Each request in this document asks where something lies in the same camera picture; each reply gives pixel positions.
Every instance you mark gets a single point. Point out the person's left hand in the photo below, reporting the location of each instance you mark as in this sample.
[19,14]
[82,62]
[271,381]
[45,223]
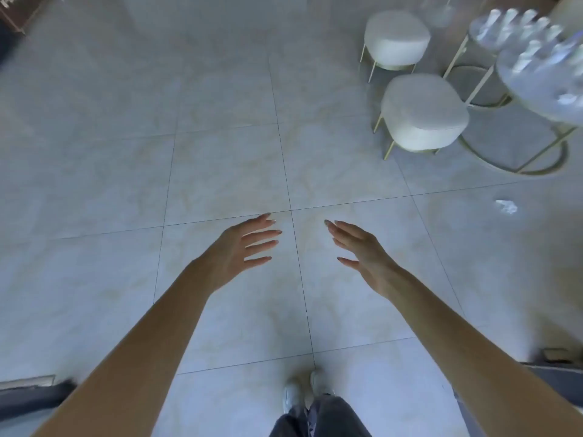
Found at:
[227,254]

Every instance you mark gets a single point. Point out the person's right hand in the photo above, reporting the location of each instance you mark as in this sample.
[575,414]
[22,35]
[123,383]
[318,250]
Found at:
[369,259]

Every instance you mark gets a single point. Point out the person's right thumb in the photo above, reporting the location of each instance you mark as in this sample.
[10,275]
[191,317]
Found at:
[348,262]

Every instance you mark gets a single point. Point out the person's left middle finger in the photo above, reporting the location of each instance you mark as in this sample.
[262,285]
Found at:
[264,234]

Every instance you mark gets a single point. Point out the person's left thumb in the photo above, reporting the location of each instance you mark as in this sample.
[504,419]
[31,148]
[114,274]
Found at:
[257,262]

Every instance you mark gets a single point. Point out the person's left forearm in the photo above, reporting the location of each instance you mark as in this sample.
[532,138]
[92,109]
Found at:
[136,354]

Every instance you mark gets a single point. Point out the person's right forearm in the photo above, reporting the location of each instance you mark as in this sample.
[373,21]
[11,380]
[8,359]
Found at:
[473,359]

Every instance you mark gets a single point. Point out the person's right white shoe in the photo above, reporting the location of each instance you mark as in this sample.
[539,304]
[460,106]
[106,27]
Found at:
[321,383]

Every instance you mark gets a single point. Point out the person's white shoe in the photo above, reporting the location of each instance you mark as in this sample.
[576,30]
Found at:
[321,383]
[293,396]

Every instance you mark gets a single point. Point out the person's left white shoe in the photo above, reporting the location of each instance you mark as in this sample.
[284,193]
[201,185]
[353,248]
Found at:
[293,396]

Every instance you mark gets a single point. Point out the grey jeans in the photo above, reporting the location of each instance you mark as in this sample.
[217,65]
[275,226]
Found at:
[328,418]

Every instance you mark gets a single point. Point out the white round upholstered stool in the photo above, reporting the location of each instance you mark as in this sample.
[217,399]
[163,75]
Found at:
[423,113]
[396,38]

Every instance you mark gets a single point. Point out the crumpled clear plastic scrap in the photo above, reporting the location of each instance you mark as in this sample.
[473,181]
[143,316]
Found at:
[506,207]

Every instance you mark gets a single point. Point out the small round glass side table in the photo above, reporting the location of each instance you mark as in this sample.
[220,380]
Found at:
[478,77]

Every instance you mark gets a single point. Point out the dark grey furniture edge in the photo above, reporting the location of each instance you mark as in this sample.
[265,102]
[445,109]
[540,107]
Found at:
[558,368]

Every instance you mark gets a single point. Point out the large round glass side table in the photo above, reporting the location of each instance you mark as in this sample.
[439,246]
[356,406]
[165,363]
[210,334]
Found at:
[542,90]

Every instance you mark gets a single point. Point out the dark grey floor mat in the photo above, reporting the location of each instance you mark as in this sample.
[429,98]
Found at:
[32,398]

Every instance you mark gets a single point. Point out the clear glass vessel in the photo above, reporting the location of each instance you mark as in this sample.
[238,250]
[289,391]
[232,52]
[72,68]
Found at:
[438,11]

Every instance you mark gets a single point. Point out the group of clear bottles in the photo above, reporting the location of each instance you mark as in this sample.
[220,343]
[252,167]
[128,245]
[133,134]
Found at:
[517,24]
[555,56]

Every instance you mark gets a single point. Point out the brown wooden cabinet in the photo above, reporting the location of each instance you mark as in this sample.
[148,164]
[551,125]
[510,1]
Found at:
[20,9]

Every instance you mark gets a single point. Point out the beige chair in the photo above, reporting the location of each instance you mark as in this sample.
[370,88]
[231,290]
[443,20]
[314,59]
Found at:
[568,11]

